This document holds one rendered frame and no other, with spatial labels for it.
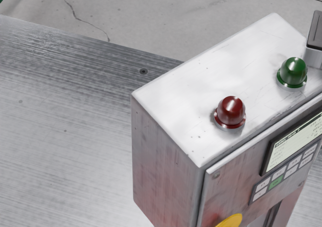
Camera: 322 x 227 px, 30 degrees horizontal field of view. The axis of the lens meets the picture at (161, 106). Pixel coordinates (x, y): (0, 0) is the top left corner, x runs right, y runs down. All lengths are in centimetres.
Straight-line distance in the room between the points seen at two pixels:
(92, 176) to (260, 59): 72
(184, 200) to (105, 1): 226
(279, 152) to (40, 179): 75
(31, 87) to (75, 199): 30
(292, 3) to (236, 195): 231
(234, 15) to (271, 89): 220
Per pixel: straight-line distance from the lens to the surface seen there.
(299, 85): 52
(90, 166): 122
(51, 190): 120
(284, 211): 75
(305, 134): 55
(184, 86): 51
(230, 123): 48
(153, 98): 50
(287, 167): 59
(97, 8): 272
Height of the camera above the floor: 187
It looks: 53 degrees down
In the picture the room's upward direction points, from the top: 2 degrees clockwise
